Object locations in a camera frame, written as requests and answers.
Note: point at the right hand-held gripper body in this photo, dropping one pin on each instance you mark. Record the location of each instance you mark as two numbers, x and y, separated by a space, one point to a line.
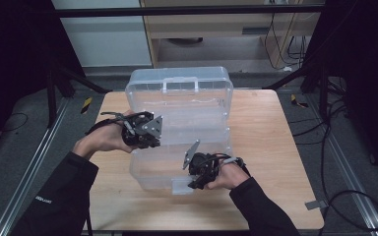
203 165

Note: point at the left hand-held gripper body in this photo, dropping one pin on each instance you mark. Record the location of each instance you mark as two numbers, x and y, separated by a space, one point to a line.
141 131

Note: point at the clear plastic storage box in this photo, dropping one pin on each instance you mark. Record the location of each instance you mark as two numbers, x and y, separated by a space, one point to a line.
183 98

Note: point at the person's right hand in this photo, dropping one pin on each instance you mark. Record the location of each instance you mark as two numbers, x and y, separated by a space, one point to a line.
231 175

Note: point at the person's left hand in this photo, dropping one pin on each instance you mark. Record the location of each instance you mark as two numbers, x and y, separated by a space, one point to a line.
105 139

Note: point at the yellow black floor tape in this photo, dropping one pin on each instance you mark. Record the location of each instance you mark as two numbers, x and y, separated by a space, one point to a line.
298 101
86 105

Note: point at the white cabinet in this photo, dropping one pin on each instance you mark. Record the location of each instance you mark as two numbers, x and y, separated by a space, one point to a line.
105 42

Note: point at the black metal stand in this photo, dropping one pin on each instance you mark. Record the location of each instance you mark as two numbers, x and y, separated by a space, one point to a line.
323 91
50 98

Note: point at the grey tape piece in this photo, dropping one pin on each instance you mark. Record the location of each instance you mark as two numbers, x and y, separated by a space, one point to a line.
315 205

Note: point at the black horizontal bar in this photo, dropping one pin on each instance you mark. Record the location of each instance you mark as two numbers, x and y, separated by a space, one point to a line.
177 11

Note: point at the wooden desk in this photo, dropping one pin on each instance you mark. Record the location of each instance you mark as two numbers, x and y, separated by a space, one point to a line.
210 24

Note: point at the black curtain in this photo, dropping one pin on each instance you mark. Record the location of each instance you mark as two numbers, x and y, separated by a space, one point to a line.
370 49
10 49

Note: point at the aluminium floor rail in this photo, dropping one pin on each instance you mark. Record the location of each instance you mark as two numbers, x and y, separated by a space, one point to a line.
351 173
29 167

